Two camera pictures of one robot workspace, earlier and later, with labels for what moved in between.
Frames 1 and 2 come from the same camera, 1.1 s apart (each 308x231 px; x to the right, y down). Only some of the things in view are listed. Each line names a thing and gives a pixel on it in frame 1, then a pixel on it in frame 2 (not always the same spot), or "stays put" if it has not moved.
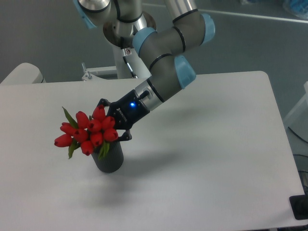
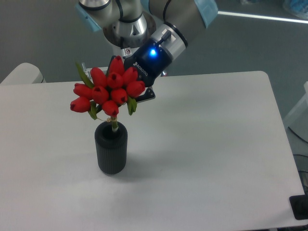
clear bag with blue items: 298,7 stays put
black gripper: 126,111 to 149,61
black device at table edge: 299,204 stays put
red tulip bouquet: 88,133 to 108,91
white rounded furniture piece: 26,73 stays put
